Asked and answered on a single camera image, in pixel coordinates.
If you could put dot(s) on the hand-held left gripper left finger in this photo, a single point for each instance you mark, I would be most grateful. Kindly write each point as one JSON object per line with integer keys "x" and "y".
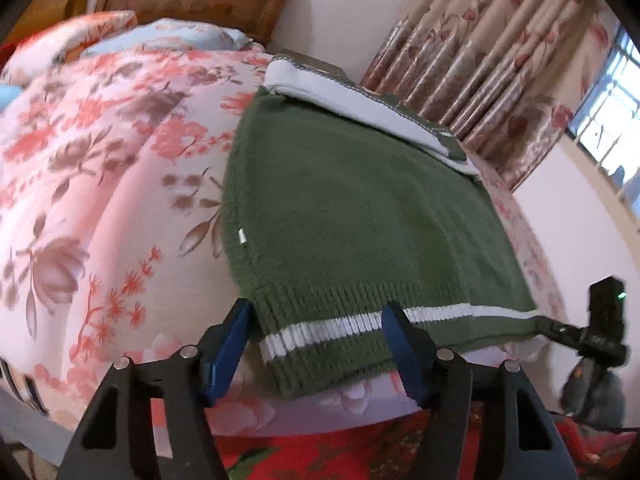
{"x": 225, "y": 360}

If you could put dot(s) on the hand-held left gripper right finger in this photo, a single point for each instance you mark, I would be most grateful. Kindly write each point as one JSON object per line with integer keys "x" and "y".
{"x": 405, "y": 360}

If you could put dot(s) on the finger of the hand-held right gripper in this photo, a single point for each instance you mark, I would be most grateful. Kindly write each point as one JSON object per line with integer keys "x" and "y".
{"x": 565, "y": 332}

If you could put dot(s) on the green knit sweater white collar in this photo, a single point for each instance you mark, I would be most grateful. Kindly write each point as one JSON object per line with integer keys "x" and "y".
{"x": 350, "y": 210}

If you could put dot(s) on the red floral rug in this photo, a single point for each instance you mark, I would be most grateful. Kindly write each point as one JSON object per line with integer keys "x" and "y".
{"x": 325, "y": 455}

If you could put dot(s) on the floral pink bed sheet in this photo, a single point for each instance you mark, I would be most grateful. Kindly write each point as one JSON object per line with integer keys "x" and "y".
{"x": 100, "y": 185}

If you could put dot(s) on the barred window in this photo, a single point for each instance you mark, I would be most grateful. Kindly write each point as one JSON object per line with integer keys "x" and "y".
{"x": 610, "y": 100}

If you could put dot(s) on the floral pink curtain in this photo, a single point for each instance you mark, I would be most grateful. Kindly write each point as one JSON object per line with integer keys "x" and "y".
{"x": 475, "y": 35}

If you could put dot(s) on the light blue floral pillow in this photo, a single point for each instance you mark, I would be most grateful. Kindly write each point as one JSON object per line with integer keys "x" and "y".
{"x": 175, "y": 35}

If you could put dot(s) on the light blue cloth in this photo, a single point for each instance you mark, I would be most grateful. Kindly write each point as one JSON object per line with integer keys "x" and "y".
{"x": 9, "y": 96}

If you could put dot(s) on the orange floral pillow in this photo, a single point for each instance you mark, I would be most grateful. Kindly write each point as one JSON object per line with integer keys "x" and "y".
{"x": 60, "y": 40}

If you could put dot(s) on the plain wooden headboard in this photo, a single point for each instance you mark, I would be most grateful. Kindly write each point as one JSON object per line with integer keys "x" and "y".
{"x": 55, "y": 5}

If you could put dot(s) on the grey bed frame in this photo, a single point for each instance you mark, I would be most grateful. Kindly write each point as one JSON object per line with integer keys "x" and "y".
{"x": 30, "y": 427}

